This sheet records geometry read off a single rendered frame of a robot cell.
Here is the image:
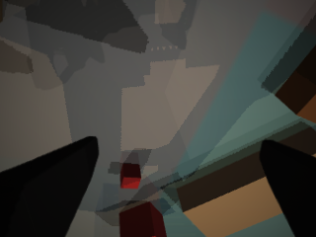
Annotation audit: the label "tan square block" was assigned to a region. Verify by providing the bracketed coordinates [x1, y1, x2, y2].
[177, 126, 316, 237]

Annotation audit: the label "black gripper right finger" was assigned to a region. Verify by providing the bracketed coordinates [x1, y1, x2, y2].
[259, 140, 316, 237]

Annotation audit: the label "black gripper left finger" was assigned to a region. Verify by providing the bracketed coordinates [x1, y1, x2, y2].
[0, 136, 99, 237]

